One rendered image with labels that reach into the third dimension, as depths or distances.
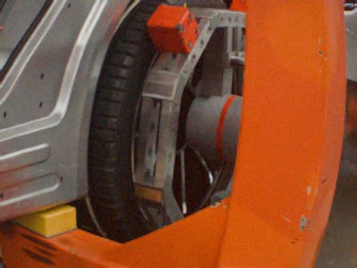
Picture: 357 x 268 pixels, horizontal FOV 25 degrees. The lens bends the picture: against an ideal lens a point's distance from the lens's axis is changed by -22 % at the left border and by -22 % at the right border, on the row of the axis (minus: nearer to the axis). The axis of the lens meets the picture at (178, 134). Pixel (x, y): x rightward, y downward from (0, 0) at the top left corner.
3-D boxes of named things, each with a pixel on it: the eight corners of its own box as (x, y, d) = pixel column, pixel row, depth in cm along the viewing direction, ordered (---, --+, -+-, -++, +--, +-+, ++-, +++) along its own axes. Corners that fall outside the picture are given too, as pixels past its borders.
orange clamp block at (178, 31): (168, 29, 190) (158, 4, 183) (203, 33, 187) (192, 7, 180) (154, 51, 187) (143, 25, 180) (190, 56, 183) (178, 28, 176)
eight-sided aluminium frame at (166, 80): (231, 214, 238) (250, 10, 227) (253, 218, 235) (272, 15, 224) (129, 260, 190) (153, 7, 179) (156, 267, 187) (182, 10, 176)
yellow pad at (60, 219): (32, 210, 180) (30, 189, 179) (78, 229, 174) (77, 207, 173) (4, 218, 167) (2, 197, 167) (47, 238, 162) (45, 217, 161)
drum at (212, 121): (208, 149, 216) (214, 86, 213) (289, 165, 207) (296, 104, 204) (179, 159, 204) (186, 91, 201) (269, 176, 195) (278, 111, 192)
